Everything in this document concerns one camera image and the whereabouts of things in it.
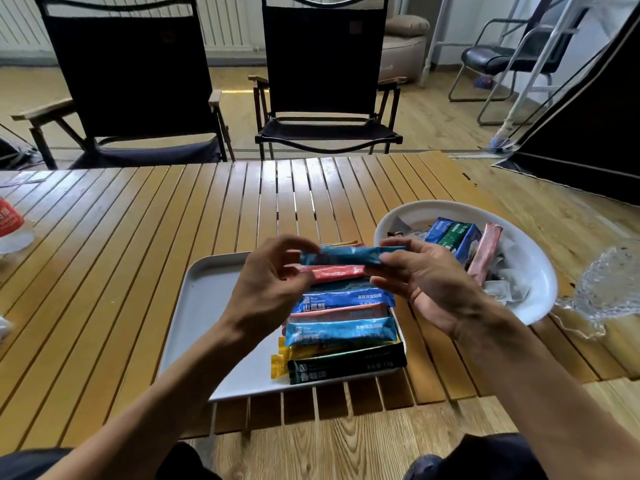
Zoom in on person's left hand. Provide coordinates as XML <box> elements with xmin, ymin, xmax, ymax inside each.
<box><xmin>218</xmin><ymin>234</ymin><xmax>323</xmax><ymax>348</ymax></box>

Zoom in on black office chair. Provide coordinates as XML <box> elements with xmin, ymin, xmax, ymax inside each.
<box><xmin>448</xmin><ymin>0</ymin><xmax>591</xmax><ymax>127</ymax></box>

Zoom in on person's right hand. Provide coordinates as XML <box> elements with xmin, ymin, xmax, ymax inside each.
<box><xmin>363</xmin><ymin>237</ymin><xmax>501</xmax><ymax>341</ymax></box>

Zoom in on white round bowl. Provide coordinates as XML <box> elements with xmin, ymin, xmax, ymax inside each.
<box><xmin>373</xmin><ymin>199</ymin><xmax>559</xmax><ymax>327</ymax></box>

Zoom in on small white pen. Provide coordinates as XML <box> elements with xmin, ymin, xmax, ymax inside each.
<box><xmin>0</xmin><ymin>170</ymin><xmax>53</xmax><ymax>188</ymax></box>

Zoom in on black folding chair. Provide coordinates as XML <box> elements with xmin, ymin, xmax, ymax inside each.
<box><xmin>248</xmin><ymin>0</ymin><xmax>407</xmax><ymax>161</ymax></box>
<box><xmin>11</xmin><ymin>0</ymin><xmax>236</xmax><ymax>171</ymax></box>

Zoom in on beige inflatable sofa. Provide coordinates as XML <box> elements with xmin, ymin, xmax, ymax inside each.
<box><xmin>379</xmin><ymin>0</ymin><xmax>431</xmax><ymax>85</ymax></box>

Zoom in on clear bottle with red cap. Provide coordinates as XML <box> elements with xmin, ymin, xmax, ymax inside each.
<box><xmin>0</xmin><ymin>197</ymin><xmax>35</xmax><ymax>255</ymax></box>

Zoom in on person's left leg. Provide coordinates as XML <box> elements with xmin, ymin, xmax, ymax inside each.
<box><xmin>0</xmin><ymin>441</ymin><xmax>221</xmax><ymax>480</ymax></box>

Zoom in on pile of grey sachets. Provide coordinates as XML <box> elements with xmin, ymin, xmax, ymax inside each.
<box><xmin>385</xmin><ymin>216</ymin><xmax>532</xmax><ymax>307</ymax></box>

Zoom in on white metal frame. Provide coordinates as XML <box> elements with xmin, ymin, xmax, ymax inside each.
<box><xmin>419</xmin><ymin>0</ymin><xmax>596</xmax><ymax>153</ymax></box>

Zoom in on person's left forearm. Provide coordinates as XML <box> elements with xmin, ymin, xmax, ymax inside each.
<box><xmin>39</xmin><ymin>317</ymin><xmax>266</xmax><ymax>480</ymax></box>

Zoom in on person's right leg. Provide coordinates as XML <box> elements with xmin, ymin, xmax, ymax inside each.
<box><xmin>403</xmin><ymin>433</ymin><xmax>551</xmax><ymax>480</ymax></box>

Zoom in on person's leg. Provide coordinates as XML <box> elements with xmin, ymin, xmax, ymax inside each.
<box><xmin>0</xmin><ymin>441</ymin><xmax>221</xmax><ymax>480</ymax></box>
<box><xmin>403</xmin><ymin>433</ymin><xmax>551</xmax><ymax>480</ymax></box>

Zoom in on grey rectangular tray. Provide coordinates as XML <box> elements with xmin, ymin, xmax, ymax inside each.
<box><xmin>157</xmin><ymin>249</ymin><xmax>409</xmax><ymax>403</ymax></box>

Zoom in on clear patterned glass cup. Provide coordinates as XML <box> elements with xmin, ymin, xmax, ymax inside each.
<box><xmin>555</xmin><ymin>239</ymin><xmax>640</xmax><ymax>338</ymax></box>

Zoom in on person's right forearm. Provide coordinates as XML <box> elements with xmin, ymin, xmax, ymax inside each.
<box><xmin>449</xmin><ymin>307</ymin><xmax>640</xmax><ymax>480</ymax></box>

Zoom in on black fabric backdrop panel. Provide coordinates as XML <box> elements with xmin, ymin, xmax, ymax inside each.
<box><xmin>492</xmin><ymin>4</ymin><xmax>640</xmax><ymax>205</ymax></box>
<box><xmin>0</xmin><ymin>122</ymin><xmax>43</xmax><ymax>171</ymax></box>

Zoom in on white wall radiator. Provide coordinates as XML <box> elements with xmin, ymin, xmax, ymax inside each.
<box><xmin>0</xmin><ymin>0</ymin><xmax>263</xmax><ymax>51</ymax></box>

